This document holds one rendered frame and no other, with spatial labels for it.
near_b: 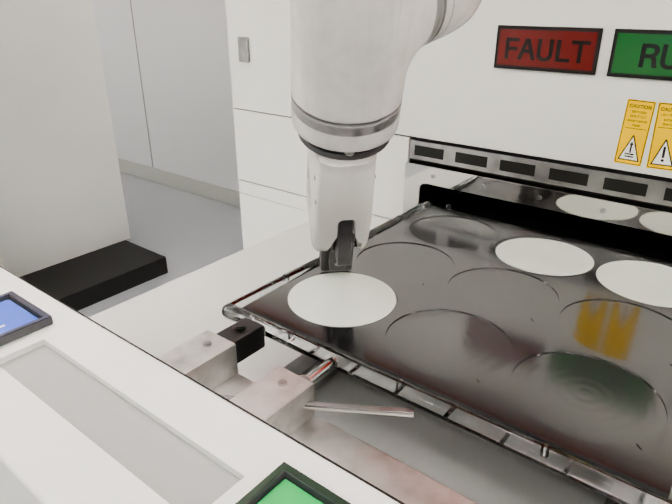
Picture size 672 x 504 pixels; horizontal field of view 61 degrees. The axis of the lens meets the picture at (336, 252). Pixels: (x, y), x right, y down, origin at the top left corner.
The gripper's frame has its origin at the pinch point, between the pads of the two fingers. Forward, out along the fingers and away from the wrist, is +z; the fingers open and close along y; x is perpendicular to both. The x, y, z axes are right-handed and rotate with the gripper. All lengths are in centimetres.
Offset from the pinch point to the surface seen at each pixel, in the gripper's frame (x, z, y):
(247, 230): -12, 37, -38
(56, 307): -21.0, -10.0, 12.5
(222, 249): -34, 173, -153
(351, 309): 0.6, -1.3, 7.9
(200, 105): -48, 155, -251
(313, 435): -3.8, -5.1, 20.8
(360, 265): 2.7, 2.7, -0.3
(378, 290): 3.6, 0.0, 5.0
